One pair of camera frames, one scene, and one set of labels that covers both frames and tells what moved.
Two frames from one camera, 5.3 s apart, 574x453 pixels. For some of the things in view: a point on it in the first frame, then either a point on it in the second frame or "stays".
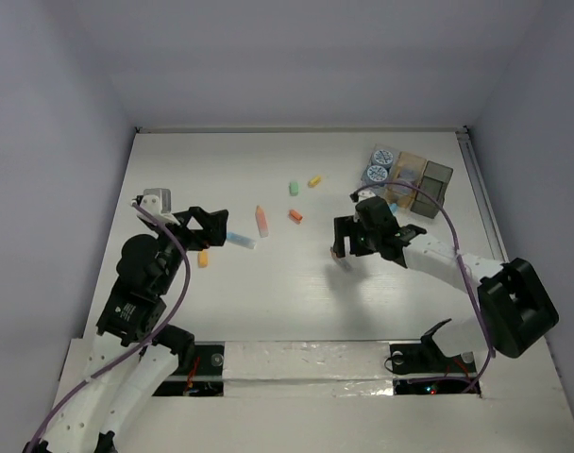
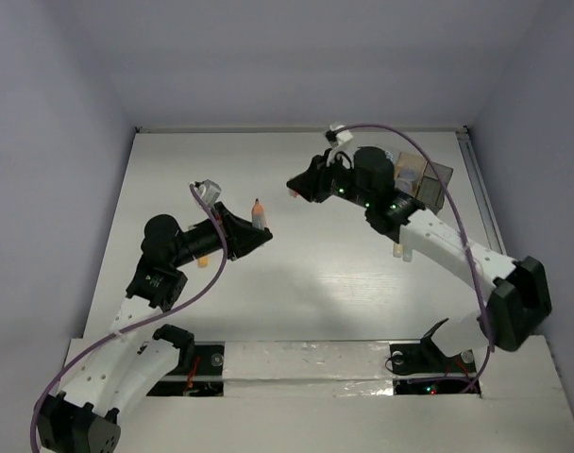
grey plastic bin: (434, 181) stays
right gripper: (345, 226) → (311, 184)
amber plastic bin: (407, 169) stays
